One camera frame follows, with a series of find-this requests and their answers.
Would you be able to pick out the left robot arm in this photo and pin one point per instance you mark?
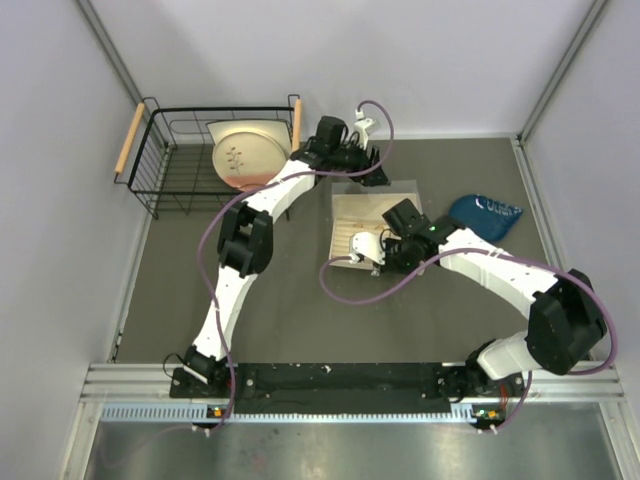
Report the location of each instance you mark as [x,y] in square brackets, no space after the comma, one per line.
[238,244]

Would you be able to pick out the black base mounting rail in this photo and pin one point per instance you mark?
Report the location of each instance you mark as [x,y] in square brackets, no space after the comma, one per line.
[339,388]

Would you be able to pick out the aluminium frame rail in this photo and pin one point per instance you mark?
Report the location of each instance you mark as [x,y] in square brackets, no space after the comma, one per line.
[141,392]

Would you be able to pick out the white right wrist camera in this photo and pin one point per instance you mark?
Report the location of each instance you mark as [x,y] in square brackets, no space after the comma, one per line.
[366,247]

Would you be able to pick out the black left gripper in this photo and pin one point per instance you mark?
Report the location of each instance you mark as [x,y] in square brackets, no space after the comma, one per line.
[365,163]

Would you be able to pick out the beige ring slot tray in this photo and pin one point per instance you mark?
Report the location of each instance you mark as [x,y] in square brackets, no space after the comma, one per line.
[345,228]

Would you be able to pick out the round pink white plate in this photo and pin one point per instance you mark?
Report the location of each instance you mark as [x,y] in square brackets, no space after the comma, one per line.
[248,159]

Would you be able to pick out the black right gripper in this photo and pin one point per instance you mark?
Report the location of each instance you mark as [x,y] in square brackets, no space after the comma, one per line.
[389,266]

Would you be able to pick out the black wire dish rack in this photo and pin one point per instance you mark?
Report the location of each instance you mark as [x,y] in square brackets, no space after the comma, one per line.
[166,159]

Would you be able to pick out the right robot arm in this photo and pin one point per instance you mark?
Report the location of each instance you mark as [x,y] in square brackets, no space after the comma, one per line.
[564,320]

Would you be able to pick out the blue leaf shaped dish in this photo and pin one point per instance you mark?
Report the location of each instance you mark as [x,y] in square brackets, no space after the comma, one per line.
[490,219]

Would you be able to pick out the square white plate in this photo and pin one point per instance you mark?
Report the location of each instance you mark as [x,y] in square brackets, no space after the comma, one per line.
[277,130]

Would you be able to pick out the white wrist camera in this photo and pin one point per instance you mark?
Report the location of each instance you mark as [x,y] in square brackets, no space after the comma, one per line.
[364,127]
[366,247]

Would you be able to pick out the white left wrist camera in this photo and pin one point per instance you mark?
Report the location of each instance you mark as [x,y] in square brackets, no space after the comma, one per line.
[364,127]

